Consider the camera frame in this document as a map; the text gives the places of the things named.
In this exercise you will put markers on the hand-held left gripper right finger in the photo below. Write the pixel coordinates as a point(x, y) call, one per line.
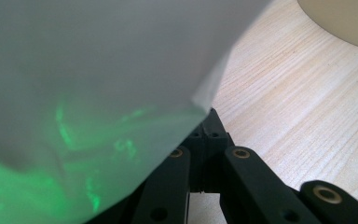
point(214, 155)

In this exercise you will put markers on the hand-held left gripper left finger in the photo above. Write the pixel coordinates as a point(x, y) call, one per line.
point(197, 161)

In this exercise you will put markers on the white plastic trash bag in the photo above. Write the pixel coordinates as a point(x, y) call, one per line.
point(90, 62)

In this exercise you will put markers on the beige plastic container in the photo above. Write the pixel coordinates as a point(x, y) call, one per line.
point(345, 21)

